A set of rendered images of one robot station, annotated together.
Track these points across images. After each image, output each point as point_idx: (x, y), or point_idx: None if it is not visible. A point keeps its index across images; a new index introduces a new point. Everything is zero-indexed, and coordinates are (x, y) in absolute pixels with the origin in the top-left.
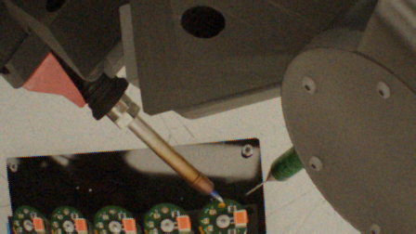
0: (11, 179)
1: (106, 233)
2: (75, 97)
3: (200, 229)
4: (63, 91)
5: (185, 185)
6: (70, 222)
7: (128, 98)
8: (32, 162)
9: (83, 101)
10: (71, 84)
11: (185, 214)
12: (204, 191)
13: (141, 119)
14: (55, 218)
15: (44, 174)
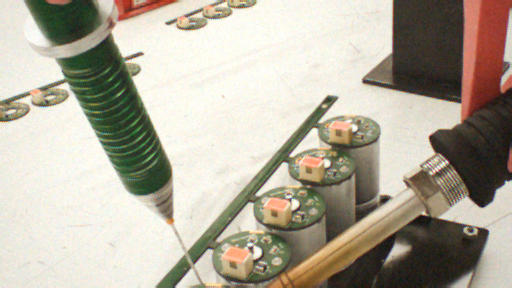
0: (453, 226)
1: (286, 194)
2: (466, 70)
3: (216, 283)
4: (467, 4)
5: None
6: (326, 166)
7: (447, 182)
8: (468, 259)
9: (465, 112)
10: (475, 19)
11: (252, 277)
12: (262, 287)
13: (409, 206)
14: (341, 156)
15: (443, 265)
